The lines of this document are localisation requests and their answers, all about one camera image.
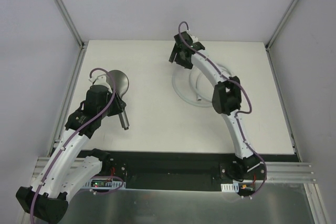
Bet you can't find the grey shower head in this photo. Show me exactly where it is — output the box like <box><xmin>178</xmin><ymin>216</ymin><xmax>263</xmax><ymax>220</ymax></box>
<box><xmin>106</xmin><ymin>70</ymin><xmax>130</xmax><ymax>130</ymax></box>

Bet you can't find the white shower hose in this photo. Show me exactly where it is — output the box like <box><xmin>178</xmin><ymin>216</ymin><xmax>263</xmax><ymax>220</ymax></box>
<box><xmin>171</xmin><ymin>62</ymin><xmax>234</xmax><ymax>108</ymax></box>

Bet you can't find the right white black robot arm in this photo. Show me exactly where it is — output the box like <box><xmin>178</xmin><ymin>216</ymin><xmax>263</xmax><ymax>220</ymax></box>
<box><xmin>169</xmin><ymin>31</ymin><xmax>262</xmax><ymax>182</ymax></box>

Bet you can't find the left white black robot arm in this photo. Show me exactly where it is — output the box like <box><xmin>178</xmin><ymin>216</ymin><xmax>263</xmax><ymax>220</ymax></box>
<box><xmin>16</xmin><ymin>81</ymin><xmax>129</xmax><ymax>223</ymax></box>

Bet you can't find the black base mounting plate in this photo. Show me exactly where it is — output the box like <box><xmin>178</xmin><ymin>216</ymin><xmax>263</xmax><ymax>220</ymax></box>
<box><xmin>100</xmin><ymin>151</ymin><xmax>266</xmax><ymax>192</ymax></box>

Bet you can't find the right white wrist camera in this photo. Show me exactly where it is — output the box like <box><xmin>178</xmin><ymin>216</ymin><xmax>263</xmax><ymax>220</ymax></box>
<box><xmin>189</xmin><ymin>34</ymin><xmax>198</xmax><ymax>43</ymax></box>

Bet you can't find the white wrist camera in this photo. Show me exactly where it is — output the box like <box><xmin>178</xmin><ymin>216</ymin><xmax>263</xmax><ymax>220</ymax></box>
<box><xmin>189</xmin><ymin>34</ymin><xmax>198</xmax><ymax>43</ymax></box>
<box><xmin>89</xmin><ymin>74</ymin><xmax>107</xmax><ymax>85</ymax></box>

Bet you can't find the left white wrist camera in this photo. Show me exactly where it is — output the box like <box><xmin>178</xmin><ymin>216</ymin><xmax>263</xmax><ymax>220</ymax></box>
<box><xmin>89</xmin><ymin>74</ymin><xmax>107</xmax><ymax>85</ymax></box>

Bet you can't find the left white cable duct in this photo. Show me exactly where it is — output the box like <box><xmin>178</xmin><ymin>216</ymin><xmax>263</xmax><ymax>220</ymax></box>
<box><xmin>81</xmin><ymin>179</ymin><xmax>126</xmax><ymax>190</ymax></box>

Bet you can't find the white cable duct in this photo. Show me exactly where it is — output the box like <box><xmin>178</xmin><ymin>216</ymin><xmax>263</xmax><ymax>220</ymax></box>
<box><xmin>81</xmin><ymin>179</ymin><xmax>126</xmax><ymax>190</ymax></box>
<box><xmin>220</xmin><ymin>182</ymin><xmax>239</xmax><ymax>193</ymax></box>

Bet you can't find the left aluminium frame post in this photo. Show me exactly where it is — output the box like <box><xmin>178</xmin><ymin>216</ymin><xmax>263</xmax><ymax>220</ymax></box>
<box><xmin>54</xmin><ymin>0</ymin><xmax>86</xmax><ymax>48</ymax></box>

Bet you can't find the aluminium frame post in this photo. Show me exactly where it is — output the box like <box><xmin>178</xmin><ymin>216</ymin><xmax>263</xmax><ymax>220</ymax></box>
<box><xmin>54</xmin><ymin>0</ymin><xmax>86</xmax><ymax>48</ymax></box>
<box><xmin>265</xmin><ymin>0</ymin><xmax>301</xmax><ymax>51</ymax></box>

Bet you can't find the right aluminium frame post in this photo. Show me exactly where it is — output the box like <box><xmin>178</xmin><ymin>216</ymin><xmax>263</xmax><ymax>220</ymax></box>
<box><xmin>265</xmin><ymin>0</ymin><xmax>301</xmax><ymax>51</ymax></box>

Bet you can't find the right white cable duct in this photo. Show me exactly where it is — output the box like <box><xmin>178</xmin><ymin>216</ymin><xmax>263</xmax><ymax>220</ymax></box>
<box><xmin>220</xmin><ymin>182</ymin><xmax>239</xmax><ymax>193</ymax></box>

